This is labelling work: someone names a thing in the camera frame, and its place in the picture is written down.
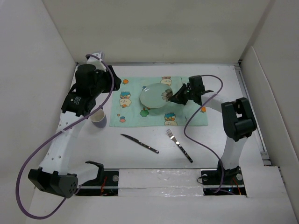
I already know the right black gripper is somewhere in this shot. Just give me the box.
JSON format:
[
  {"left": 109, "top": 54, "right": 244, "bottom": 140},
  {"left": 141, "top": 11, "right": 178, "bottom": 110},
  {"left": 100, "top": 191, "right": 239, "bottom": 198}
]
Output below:
[{"left": 168, "top": 83, "right": 195, "bottom": 105}]

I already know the green floral plate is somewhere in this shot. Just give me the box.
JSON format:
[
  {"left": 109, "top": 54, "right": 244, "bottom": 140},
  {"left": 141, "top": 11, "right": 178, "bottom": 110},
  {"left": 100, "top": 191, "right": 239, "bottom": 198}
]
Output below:
[{"left": 140, "top": 83, "right": 173, "bottom": 109}]

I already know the green cartoon placemat cloth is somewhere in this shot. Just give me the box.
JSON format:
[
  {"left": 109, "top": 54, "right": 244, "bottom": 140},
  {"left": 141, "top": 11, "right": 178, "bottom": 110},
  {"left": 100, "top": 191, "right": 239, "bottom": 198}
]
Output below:
[{"left": 110, "top": 76, "right": 199, "bottom": 127}]

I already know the purple mug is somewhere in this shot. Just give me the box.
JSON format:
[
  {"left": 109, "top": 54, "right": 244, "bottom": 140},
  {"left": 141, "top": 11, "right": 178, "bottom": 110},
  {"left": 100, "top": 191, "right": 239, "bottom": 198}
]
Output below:
[{"left": 90, "top": 109, "right": 107, "bottom": 128}]

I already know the black handled fork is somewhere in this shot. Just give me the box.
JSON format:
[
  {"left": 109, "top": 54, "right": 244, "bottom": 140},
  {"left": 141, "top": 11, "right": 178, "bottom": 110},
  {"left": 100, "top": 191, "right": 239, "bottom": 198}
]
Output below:
[{"left": 166, "top": 129, "right": 193, "bottom": 163}]

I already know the black handled knife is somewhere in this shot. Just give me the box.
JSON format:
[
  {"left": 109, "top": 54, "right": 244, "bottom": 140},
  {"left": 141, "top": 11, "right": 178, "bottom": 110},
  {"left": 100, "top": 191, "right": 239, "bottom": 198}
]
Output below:
[{"left": 121, "top": 134, "right": 159, "bottom": 154}]

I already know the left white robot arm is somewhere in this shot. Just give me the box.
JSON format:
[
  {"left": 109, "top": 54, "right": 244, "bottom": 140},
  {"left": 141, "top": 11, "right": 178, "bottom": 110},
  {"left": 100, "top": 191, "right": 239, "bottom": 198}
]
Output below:
[{"left": 28, "top": 51, "right": 121, "bottom": 198}]

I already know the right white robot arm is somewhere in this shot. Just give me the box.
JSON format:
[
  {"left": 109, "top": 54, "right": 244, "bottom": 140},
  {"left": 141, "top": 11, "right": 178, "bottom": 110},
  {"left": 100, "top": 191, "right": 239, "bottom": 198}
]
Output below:
[{"left": 168, "top": 75, "right": 257, "bottom": 184}]

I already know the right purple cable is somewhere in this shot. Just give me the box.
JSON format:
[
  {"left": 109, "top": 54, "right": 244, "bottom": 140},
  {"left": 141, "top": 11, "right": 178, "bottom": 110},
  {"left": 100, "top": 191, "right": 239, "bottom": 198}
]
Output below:
[{"left": 183, "top": 74, "right": 234, "bottom": 195}]

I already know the purple cable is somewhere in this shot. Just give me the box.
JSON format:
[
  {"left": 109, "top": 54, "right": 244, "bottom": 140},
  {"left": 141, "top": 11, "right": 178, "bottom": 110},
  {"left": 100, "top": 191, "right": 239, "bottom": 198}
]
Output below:
[
  {"left": 15, "top": 54, "right": 117, "bottom": 219},
  {"left": 183, "top": 74, "right": 234, "bottom": 195}
]

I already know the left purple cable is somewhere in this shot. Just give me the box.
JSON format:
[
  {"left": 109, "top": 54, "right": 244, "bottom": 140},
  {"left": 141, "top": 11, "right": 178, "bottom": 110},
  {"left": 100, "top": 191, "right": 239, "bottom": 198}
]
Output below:
[{"left": 15, "top": 54, "right": 117, "bottom": 219}]

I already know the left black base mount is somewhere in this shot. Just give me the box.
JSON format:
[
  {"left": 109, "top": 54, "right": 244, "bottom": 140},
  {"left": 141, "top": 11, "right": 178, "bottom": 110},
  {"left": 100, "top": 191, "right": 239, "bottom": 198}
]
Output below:
[{"left": 75, "top": 169, "right": 119, "bottom": 196}]

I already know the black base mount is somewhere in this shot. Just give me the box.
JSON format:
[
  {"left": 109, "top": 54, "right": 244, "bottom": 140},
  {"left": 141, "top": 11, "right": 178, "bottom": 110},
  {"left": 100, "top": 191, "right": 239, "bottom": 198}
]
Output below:
[
  {"left": 197, "top": 166, "right": 247, "bottom": 196},
  {"left": 75, "top": 169, "right": 119, "bottom": 196}
]

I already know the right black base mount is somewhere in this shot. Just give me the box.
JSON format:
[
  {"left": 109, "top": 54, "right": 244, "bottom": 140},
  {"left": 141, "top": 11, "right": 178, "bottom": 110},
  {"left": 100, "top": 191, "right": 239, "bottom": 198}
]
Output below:
[{"left": 197, "top": 166, "right": 247, "bottom": 196}]

